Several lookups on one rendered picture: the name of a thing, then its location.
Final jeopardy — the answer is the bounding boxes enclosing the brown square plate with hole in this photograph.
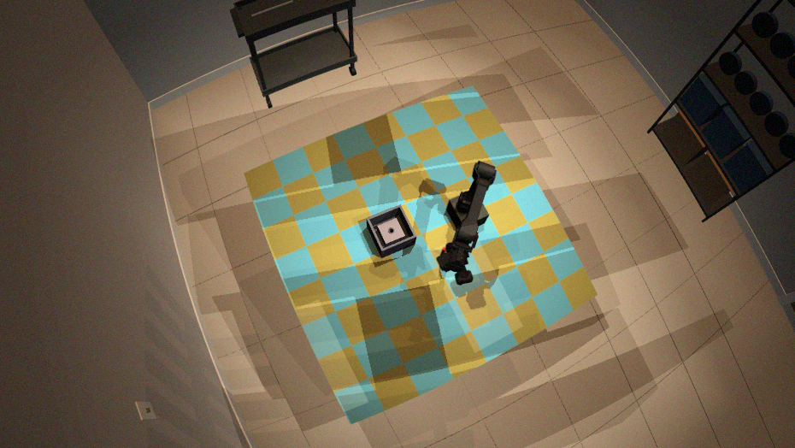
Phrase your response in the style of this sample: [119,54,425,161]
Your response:
[377,218,405,247]

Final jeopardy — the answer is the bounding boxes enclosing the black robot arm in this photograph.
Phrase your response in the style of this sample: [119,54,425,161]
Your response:
[437,161,497,272]

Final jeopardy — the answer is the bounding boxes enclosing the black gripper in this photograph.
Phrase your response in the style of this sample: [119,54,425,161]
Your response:
[445,242,473,285]

